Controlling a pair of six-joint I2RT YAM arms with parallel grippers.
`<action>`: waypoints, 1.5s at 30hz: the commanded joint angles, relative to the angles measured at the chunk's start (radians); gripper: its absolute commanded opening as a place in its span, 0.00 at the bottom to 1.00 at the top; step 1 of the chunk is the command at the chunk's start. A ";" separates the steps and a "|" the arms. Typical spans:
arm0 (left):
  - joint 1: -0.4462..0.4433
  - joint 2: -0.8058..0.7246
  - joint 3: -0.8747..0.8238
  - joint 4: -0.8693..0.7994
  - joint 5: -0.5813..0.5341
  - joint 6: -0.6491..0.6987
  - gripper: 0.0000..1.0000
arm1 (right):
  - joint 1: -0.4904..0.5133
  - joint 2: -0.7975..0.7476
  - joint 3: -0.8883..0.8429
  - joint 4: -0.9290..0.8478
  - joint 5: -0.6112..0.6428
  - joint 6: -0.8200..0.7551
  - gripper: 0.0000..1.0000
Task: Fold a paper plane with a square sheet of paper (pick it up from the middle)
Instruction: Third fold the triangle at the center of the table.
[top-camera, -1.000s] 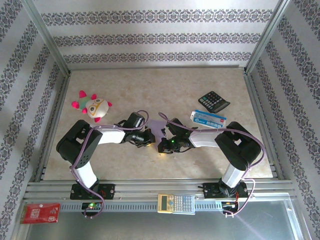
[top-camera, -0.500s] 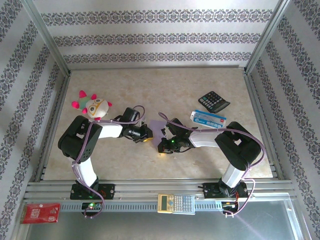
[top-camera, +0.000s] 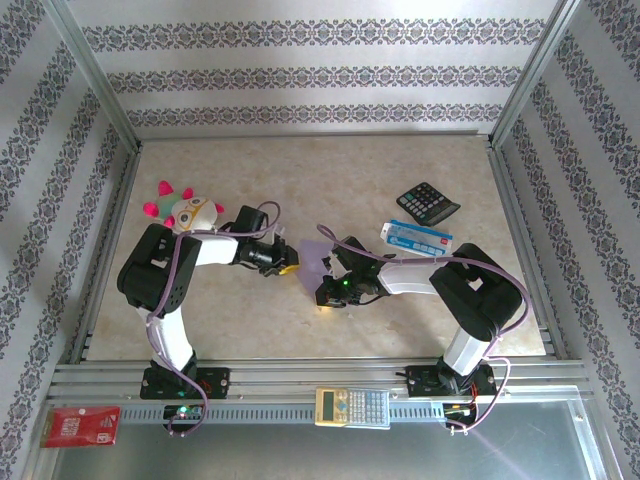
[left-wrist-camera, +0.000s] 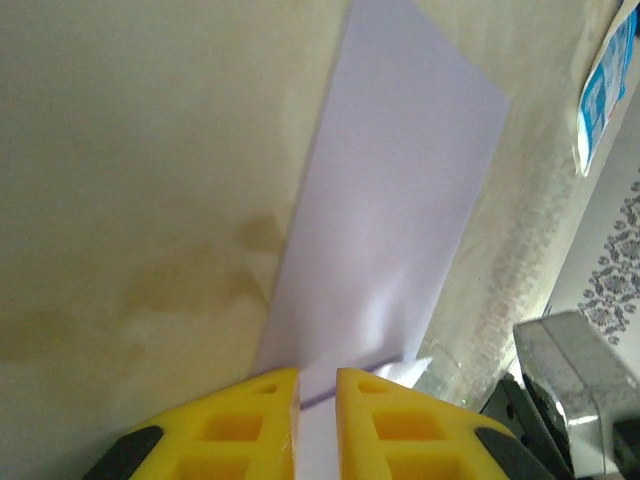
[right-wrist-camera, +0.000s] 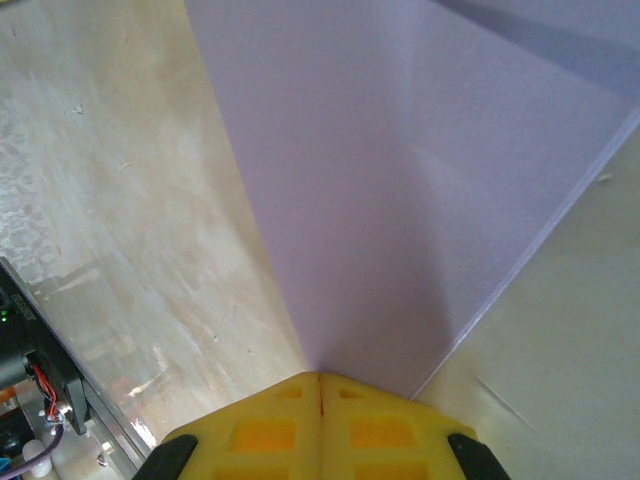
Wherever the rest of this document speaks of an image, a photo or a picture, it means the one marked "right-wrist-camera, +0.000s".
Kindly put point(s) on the wide aluminium mounting rail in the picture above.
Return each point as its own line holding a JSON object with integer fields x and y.
{"x": 117, "y": 435}

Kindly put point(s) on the lilac paper sheet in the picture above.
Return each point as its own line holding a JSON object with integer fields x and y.
{"x": 375, "y": 200}

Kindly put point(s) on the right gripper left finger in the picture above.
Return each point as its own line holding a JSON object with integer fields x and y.
{"x": 260, "y": 435}

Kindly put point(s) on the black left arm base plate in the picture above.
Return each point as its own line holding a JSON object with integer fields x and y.
{"x": 30, "y": 320}

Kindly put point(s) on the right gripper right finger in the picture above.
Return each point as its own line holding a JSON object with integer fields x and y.
{"x": 380, "y": 435}

